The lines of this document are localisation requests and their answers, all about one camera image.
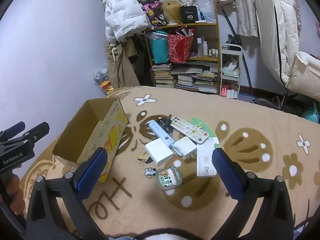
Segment bunch of keys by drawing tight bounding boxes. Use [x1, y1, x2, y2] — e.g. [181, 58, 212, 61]
[157, 116, 173, 133]

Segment person's left hand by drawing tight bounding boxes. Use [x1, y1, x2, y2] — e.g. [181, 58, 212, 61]
[0, 179, 25, 215]

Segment calico cat toy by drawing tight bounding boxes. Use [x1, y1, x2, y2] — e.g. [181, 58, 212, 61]
[222, 57, 238, 70]

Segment cartoon earbuds case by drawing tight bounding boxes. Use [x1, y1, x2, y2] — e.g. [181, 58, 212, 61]
[157, 166, 182, 189]

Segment white plastic bag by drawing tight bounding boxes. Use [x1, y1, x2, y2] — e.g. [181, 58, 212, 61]
[195, 0, 217, 23]

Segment wooden bookshelf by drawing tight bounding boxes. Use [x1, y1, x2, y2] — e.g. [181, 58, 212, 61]
[145, 5, 221, 94]

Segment black and gold card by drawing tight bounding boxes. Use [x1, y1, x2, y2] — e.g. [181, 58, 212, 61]
[137, 150, 153, 162]

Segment white wall charger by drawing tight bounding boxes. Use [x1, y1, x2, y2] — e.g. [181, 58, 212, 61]
[174, 137, 198, 160]

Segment white hanging garment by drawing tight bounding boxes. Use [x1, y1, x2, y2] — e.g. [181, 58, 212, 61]
[231, 0, 259, 37]

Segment black box with white print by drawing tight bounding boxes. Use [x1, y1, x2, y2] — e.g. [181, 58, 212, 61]
[180, 5, 199, 23]

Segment beige flower printed blanket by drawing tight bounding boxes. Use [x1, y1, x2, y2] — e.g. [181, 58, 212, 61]
[19, 86, 320, 240]

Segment bag of plush toys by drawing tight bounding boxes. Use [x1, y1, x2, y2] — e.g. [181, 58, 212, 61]
[92, 66, 114, 95]

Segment pile of magazines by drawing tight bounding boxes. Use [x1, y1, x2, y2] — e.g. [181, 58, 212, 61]
[174, 64, 218, 93]

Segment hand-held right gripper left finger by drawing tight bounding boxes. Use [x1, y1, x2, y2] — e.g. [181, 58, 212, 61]
[26, 147, 108, 240]

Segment white puffer jacket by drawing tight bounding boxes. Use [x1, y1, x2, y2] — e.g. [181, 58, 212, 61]
[104, 0, 150, 43]

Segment cartoon dog sticker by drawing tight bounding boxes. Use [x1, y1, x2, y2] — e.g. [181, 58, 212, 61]
[144, 167, 158, 178]

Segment teal bag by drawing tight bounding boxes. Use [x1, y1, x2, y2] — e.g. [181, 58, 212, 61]
[146, 30, 169, 64]

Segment stack of brown books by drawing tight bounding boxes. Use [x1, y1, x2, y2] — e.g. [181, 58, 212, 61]
[151, 64, 175, 88]

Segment cartoon printed pouch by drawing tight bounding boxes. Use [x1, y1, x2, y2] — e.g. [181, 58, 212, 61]
[141, 0, 165, 29]

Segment dark picture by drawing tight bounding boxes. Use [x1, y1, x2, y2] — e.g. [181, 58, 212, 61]
[226, 34, 242, 46]

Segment cardboard box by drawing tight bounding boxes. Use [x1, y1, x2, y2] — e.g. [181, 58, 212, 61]
[52, 97, 128, 183]

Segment cream padded chair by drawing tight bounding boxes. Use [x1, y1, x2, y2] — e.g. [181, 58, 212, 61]
[252, 0, 320, 90]

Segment light blue power bank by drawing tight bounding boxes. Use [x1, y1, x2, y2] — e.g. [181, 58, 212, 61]
[149, 121, 175, 147]

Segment white rolling cart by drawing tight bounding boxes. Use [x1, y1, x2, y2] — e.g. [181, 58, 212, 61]
[220, 44, 242, 99]

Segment teal basin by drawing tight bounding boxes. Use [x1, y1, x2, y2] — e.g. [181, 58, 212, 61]
[301, 106, 320, 123]

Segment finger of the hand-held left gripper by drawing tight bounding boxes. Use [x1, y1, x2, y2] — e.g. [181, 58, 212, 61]
[15, 122, 50, 144]
[0, 121, 26, 143]

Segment beige hanging trousers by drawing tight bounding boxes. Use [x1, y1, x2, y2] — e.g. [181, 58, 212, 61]
[104, 41, 140, 89]

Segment blonde wig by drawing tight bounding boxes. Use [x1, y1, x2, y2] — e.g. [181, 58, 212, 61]
[160, 1, 184, 26]

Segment white remote with coloured buttons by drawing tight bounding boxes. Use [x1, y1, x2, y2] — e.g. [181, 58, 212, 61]
[171, 116, 209, 145]

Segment dark hanging clothes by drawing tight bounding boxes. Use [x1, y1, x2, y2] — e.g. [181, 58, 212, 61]
[127, 34, 152, 85]

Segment red gift bag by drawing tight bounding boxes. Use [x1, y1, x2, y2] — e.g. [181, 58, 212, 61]
[167, 28, 194, 63]

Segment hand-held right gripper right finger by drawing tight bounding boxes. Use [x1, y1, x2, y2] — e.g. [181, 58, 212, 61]
[212, 148, 294, 240]

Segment black chair base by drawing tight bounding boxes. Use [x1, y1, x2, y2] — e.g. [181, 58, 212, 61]
[250, 90, 304, 110]

